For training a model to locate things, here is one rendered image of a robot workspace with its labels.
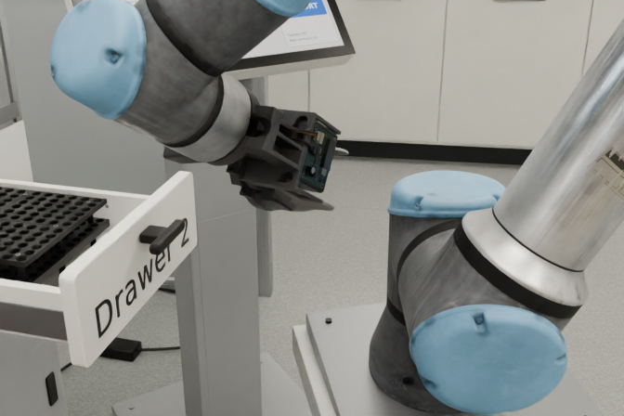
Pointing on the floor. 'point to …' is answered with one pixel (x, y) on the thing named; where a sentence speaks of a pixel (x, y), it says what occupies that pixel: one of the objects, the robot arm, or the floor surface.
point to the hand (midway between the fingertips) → (312, 181)
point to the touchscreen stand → (220, 315)
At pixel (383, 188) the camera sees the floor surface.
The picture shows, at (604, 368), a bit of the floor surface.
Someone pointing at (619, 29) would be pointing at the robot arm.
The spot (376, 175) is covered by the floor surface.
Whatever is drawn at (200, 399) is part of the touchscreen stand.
